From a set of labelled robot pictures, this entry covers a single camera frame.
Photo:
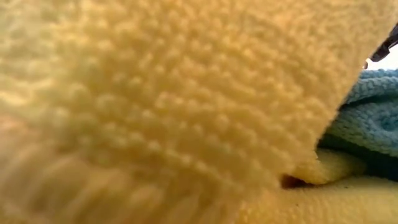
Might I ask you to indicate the yellow microfiber towel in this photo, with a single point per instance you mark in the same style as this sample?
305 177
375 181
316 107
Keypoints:
155 109
342 202

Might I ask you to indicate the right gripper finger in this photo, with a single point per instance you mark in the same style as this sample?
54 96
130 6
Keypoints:
385 48

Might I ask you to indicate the blue microfiber towel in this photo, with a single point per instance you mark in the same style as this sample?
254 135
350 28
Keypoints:
373 121

